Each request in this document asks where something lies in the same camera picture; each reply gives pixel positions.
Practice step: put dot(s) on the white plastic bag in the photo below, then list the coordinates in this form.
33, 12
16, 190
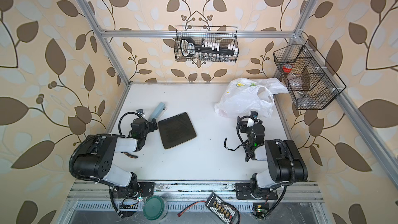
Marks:
243, 96

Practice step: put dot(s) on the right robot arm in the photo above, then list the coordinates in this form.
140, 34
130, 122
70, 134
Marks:
285, 166

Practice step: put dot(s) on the green round lid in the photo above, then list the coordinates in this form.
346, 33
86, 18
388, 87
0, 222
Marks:
154, 208

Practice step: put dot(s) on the black tool set in basket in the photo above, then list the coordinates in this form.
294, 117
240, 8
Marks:
189, 48

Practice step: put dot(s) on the small circuit board right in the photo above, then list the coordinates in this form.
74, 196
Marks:
260, 210

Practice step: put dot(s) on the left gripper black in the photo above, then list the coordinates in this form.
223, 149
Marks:
149, 125

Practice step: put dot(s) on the black square tray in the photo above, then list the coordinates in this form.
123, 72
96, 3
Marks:
176, 130

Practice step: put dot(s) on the black wire basket right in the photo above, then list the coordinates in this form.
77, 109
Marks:
320, 80

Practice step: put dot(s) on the black wire basket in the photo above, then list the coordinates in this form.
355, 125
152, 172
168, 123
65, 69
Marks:
320, 80
220, 34

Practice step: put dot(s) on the light blue stapler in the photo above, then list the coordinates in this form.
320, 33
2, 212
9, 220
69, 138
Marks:
158, 112

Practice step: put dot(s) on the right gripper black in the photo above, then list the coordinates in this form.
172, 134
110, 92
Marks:
249, 126

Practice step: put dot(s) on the red cap plastic bottle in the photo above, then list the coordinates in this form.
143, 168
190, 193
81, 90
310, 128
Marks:
294, 80

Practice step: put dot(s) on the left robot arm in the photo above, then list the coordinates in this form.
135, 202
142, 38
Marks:
92, 160

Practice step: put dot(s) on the black connector board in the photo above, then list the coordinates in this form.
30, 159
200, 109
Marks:
226, 212

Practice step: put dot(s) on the orange handled pliers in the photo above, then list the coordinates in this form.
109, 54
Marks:
130, 155

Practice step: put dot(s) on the black wire basket centre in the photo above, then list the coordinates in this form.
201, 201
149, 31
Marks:
220, 34

